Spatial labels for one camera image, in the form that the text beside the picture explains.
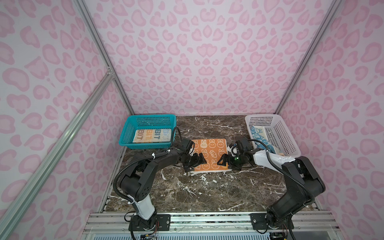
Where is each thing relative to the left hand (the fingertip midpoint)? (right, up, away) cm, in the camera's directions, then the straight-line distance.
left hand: (203, 163), depth 89 cm
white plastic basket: (+53, +14, +13) cm, 56 cm away
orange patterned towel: (+7, +7, +11) cm, 15 cm away
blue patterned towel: (+42, +17, +20) cm, 50 cm away
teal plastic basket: (-43, +26, +31) cm, 59 cm away
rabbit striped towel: (-35, +16, +18) cm, 42 cm away
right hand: (+12, 0, -1) cm, 12 cm away
